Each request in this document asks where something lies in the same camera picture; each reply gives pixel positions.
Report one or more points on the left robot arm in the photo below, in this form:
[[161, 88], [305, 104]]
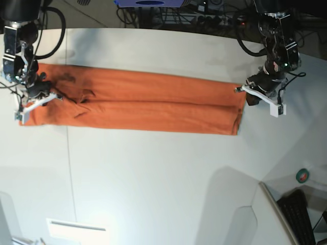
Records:
[[276, 27]]

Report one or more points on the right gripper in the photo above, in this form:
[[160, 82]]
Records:
[[39, 89]]

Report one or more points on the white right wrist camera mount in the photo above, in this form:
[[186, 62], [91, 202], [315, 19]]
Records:
[[23, 108]]

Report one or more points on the green tape roll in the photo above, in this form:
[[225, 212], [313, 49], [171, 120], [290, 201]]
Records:
[[302, 175]]

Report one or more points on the blue box with oval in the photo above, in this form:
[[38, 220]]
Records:
[[152, 3]]

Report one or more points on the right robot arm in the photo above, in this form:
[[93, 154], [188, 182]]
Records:
[[20, 61]]

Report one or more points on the orange t-shirt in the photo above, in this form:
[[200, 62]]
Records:
[[132, 100]]

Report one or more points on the black keyboard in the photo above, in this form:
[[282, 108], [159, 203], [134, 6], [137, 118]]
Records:
[[294, 209]]

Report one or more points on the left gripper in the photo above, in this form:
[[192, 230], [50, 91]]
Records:
[[264, 82]]

